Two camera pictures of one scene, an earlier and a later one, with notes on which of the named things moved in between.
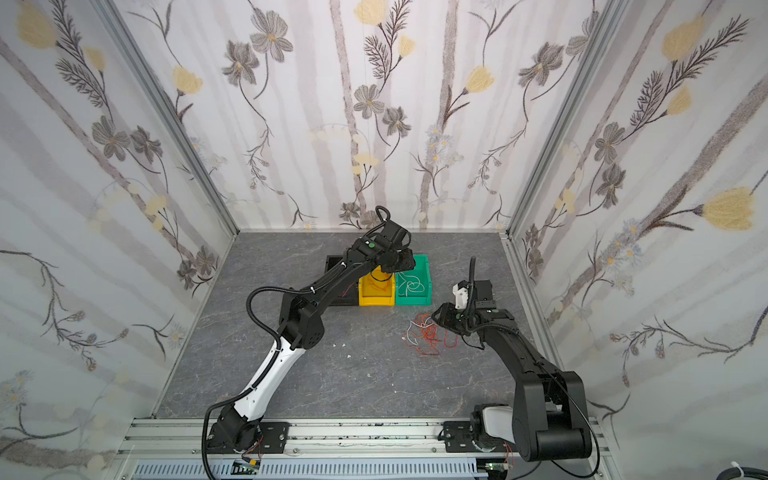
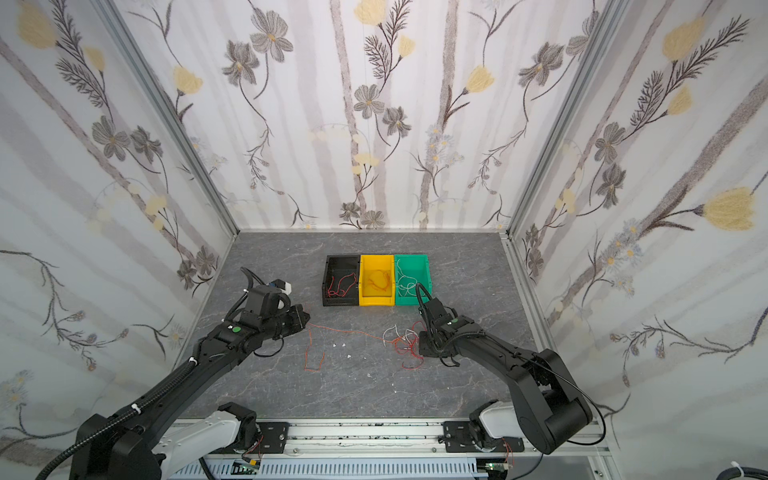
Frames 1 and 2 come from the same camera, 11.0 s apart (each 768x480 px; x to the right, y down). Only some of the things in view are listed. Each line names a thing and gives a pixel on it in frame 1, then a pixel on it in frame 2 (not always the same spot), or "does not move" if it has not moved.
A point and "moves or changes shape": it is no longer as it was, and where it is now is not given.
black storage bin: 349,297 does not move
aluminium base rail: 316,438 does not move
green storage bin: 414,287 does not move
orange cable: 384,289 does not move
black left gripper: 395,261 → 294,318
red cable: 424,320 moves or changes shape
